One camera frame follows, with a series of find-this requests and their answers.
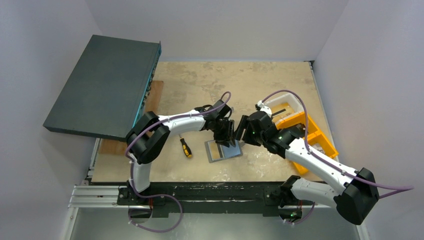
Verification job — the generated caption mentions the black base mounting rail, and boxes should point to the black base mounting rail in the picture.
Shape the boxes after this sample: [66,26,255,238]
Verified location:
[117,181,312,221]

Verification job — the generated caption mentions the black yellow handled screwdriver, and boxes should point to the black yellow handled screwdriver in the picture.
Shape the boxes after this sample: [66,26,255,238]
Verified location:
[179,134,193,159]

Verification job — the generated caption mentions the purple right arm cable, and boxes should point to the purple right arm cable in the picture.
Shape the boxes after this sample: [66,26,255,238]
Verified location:
[256,89,415,226]

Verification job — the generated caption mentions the dark grey network switch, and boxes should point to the dark grey network switch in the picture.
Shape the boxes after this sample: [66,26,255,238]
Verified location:
[43,35,162,141]

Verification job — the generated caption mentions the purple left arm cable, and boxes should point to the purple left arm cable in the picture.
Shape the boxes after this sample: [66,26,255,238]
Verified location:
[124,91,232,233]

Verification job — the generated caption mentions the wooden board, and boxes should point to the wooden board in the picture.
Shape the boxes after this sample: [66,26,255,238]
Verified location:
[97,80,164,155]

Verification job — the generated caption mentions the white plastic bin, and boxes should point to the white plastic bin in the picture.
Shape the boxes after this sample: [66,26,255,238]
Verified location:
[263,93,304,125]

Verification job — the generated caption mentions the yellow plastic bin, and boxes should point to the yellow plastic bin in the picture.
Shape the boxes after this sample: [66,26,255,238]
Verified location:
[276,112,339,159]

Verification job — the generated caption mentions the aluminium frame profile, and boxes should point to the aluminium frame profile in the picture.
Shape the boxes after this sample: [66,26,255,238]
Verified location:
[59,184,370,240]

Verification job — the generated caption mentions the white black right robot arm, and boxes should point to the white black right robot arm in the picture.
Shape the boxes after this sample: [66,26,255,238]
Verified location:
[234,111,380,225]

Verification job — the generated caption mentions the grey leather card holder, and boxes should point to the grey leather card holder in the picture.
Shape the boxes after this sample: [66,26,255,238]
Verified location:
[204,140,244,164]

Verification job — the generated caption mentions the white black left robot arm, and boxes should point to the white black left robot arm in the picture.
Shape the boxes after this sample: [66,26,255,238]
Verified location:
[125,100,236,193]

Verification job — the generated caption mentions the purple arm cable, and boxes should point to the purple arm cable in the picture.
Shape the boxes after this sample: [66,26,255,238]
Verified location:
[124,91,232,233]
[256,89,415,226]

